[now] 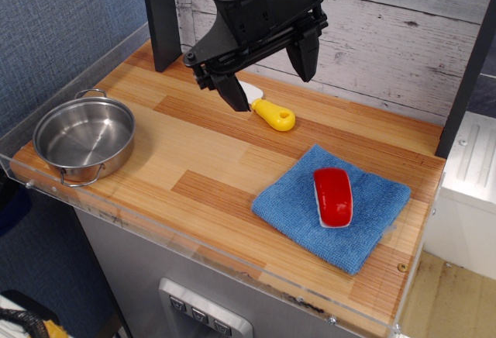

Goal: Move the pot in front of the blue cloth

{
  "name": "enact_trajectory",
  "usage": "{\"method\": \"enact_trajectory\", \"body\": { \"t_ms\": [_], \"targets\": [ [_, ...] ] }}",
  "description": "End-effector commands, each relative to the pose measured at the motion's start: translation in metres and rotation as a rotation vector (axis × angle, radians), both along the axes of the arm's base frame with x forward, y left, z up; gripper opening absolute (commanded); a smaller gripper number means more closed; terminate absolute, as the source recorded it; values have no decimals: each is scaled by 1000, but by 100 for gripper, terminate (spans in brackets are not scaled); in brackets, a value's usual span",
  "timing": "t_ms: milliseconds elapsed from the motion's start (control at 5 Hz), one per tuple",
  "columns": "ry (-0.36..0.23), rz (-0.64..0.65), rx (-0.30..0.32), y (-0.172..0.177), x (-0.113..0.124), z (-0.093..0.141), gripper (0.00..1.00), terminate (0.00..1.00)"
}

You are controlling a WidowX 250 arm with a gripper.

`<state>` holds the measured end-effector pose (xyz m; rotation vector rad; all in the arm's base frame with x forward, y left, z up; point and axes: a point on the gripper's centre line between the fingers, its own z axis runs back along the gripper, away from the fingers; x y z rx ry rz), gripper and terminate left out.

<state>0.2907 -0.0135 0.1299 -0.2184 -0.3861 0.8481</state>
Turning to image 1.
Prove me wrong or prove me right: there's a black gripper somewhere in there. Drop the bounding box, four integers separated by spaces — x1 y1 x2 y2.
184 0 328 112

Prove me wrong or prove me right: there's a blue folded cloth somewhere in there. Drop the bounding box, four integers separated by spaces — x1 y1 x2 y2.
252 145 411 274

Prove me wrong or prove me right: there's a white side cabinet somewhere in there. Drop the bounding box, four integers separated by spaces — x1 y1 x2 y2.
424 112 495 279

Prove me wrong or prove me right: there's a red toy sushi piece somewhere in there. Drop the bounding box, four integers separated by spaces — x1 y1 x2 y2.
313 167 353 229

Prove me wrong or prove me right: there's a dark left vertical post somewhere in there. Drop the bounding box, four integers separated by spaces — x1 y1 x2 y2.
145 0 181 72

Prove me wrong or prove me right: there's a stainless steel pot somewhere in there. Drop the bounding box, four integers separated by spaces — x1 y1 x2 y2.
33 88 136 188

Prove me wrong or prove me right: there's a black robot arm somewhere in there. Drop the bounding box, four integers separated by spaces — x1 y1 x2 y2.
184 0 328 112

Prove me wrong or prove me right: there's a dark vertical post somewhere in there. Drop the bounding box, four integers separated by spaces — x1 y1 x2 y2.
435 0 495 159
145 0 181 72

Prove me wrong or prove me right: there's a silver toy fridge cabinet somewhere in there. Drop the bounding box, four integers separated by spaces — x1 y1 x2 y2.
76 209 391 337

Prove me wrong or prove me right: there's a clear acrylic guard rail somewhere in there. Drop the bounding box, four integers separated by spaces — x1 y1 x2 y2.
1 27 444 337

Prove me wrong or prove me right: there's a dark right vertical post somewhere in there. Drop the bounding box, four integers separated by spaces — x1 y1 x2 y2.
435 0 495 159

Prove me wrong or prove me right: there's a silver dispenser button panel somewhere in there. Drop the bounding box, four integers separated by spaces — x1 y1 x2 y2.
158 278 253 337

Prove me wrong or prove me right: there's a yellow handled toy knife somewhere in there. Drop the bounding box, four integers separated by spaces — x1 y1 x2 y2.
239 81 296 132

